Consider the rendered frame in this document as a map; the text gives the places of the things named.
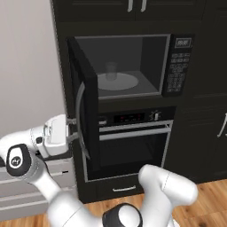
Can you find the silver oven knob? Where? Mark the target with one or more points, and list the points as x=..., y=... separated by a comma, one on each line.
x=155, y=115

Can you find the black drawer front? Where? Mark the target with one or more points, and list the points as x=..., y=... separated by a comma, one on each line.
x=103, y=190

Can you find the white microwave turntable plate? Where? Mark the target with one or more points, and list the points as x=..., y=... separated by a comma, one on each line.
x=124, y=82

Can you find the clear glass cup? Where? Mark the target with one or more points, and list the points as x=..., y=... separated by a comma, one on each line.
x=111, y=71

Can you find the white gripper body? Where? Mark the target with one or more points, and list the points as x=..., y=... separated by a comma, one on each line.
x=57, y=136

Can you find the black microwave door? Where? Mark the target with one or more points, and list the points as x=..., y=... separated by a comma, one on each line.
x=88, y=118

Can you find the black microwave oven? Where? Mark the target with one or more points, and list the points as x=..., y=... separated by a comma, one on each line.
x=180, y=68

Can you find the black cupboard door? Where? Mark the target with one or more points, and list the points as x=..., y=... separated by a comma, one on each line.
x=94, y=9
x=174, y=9

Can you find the black built-in oven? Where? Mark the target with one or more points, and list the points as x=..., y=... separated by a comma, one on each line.
x=133, y=156

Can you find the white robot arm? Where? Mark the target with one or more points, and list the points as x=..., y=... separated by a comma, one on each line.
x=63, y=204

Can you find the black tall cupboard run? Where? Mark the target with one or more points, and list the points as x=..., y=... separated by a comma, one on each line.
x=204, y=133

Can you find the grey drawer front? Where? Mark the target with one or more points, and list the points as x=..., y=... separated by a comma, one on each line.
x=17, y=201
x=59, y=170

